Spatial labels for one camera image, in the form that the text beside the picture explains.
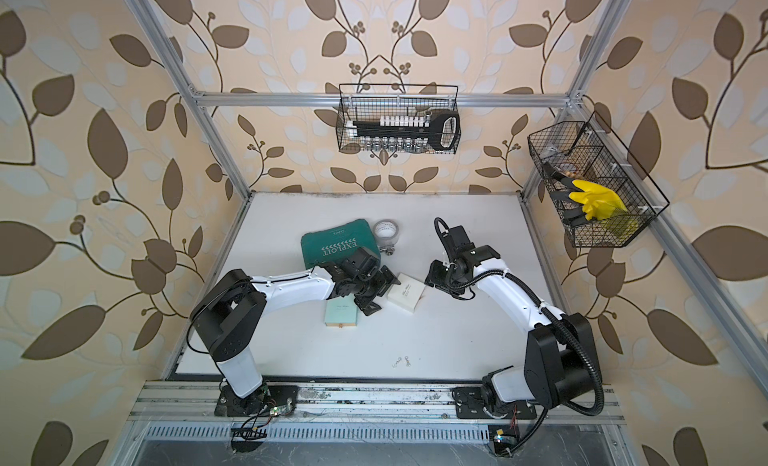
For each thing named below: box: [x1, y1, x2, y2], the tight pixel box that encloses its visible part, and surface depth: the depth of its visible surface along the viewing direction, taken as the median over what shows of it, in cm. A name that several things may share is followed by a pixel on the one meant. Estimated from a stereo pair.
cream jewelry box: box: [386, 272, 426, 314], surface depth 92 cm
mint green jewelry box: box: [325, 295, 359, 328], surface depth 88 cm
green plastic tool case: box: [300, 218, 381, 268], surface depth 103 cm
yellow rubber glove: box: [568, 179, 628, 221], surface depth 68 cm
